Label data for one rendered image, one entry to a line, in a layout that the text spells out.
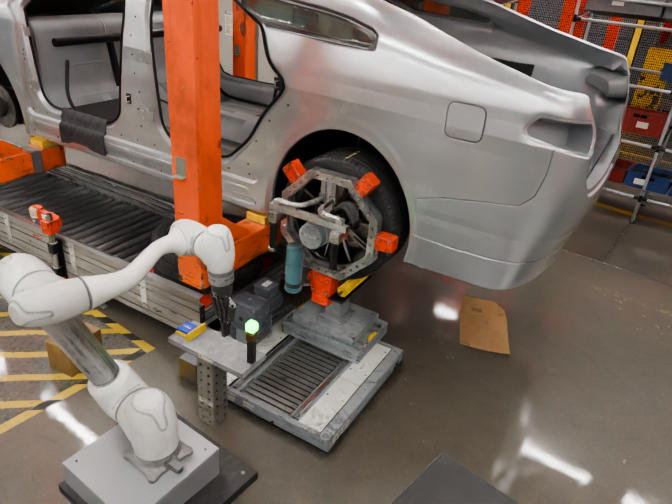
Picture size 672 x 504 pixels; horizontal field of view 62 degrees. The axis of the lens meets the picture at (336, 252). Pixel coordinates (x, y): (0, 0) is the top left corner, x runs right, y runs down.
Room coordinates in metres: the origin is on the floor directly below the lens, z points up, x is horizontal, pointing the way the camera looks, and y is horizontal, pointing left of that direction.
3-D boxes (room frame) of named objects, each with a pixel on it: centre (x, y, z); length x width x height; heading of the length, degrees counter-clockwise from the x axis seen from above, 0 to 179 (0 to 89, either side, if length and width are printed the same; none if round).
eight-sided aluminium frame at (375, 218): (2.53, 0.05, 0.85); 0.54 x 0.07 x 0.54; 62
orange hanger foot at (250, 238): (2.74, 0.51, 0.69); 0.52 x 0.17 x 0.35; 152
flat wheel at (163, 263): (2.99, 0.77, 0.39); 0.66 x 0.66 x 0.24
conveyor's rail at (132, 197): (3.76, 1.38, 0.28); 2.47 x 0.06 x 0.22; 62
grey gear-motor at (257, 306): (2.59, 0.36, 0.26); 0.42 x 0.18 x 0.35; 152
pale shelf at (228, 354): (2.00, 0.50, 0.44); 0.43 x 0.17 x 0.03; 62
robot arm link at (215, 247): (1.68, 0.41, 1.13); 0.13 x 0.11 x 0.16; 50
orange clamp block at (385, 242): (2.39, -0.23, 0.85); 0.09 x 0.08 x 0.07; 62
